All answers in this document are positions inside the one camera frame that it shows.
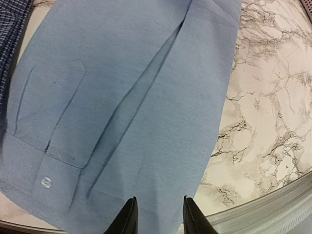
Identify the folded blue checked shirt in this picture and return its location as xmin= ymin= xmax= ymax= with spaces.
xmin=0 ymin=0 xmax=37 ymax=120

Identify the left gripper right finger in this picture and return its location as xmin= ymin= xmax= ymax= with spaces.
xmin=183 ymin=196 xmax=217 ymax=234

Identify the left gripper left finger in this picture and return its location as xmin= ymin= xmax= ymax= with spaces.
xmin=108 ymin=196 xmax=138 ymax=234

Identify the light blue long sleeve shirt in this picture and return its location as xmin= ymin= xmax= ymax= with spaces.
xmin=0 ymin=0 xmax=241 ymax=234

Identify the front aluminium rail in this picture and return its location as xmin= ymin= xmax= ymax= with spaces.
xmin=207 ymin=172 xmax=312 ymax=234

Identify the white plastic basket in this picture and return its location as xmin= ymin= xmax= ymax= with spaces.
xmin=300 ymin=0 xmax=312 ymax=17

